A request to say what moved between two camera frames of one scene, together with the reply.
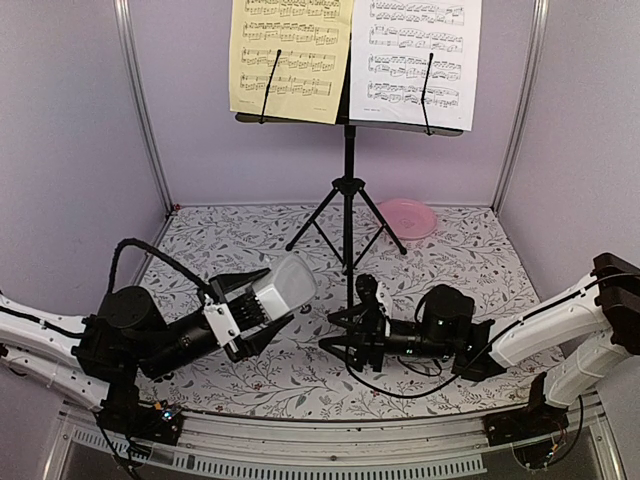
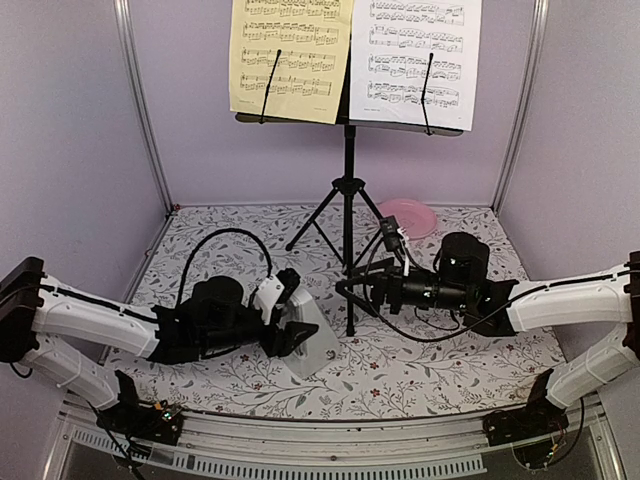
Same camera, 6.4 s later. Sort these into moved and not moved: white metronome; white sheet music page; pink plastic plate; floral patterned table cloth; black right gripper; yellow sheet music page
Moved: white metronome; black right gripper
Not moved: white sheet music page; floral patterned table cloth; pink plastic plate; yellow sheet music page
